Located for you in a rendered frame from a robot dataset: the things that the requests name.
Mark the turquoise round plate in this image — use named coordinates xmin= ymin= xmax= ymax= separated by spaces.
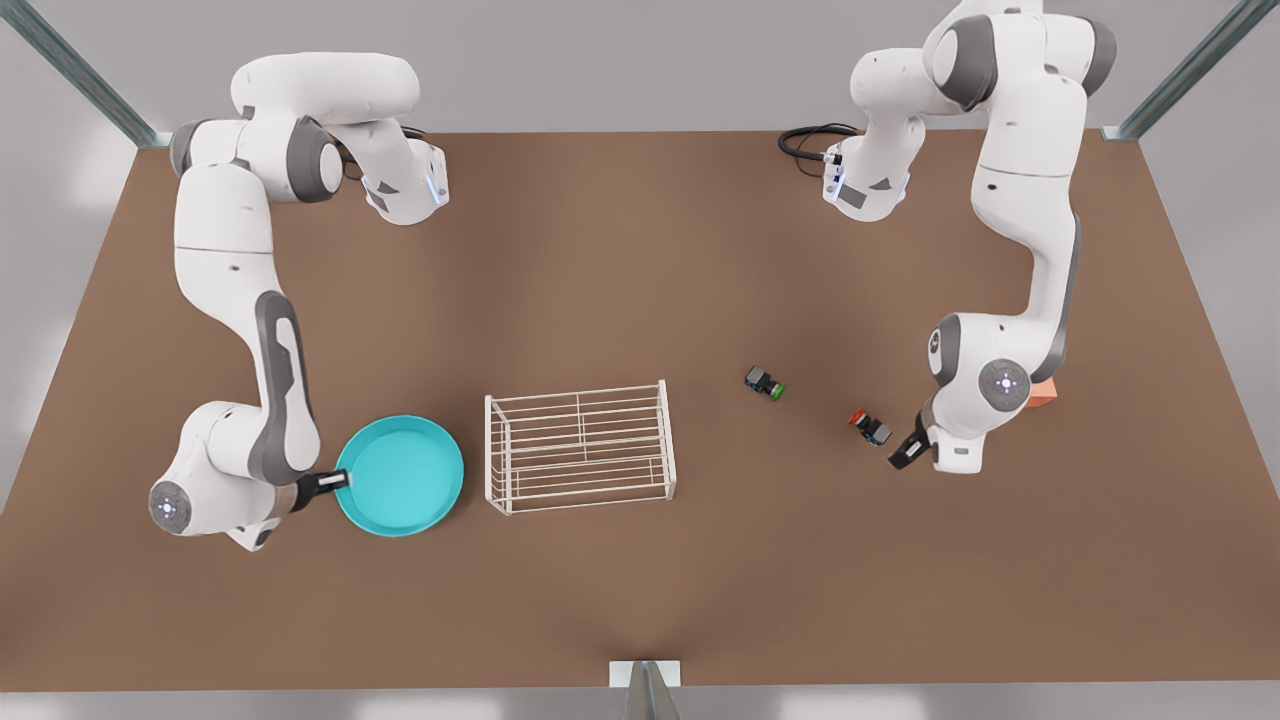
xmin=334 ymin=416 xmax=466 ymax=538

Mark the white wire shelf rack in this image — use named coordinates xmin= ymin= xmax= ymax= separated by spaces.
xmin=485 ymin=380 xmax=678 ymax=516

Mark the black cable loop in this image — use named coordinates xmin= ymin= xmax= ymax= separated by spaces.
xmin=778 ymin=124 xmax=863 ymax=180

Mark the silver frame post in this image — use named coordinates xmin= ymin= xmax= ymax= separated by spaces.
xmin=0 ymin=0 xmax=172 ymax=149
xmin=1101 ymin=0 xmax=1280 ymax=142
xmin=610 ymin=660 xmax=682 ymax=720

